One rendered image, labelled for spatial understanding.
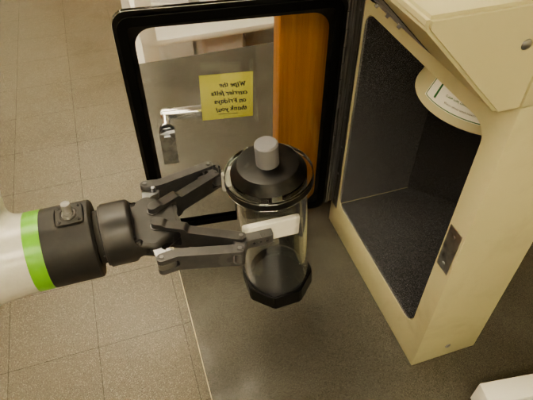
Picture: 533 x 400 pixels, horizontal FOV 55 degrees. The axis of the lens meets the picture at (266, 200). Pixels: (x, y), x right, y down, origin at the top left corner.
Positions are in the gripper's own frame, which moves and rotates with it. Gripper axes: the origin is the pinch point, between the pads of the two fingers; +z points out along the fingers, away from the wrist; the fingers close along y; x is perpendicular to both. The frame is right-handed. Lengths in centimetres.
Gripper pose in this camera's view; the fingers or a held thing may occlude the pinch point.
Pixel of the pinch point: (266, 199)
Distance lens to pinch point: 64.4
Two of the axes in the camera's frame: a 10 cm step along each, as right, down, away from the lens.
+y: -3.1, -6.8, 6.7
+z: 9.5, -2.1, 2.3
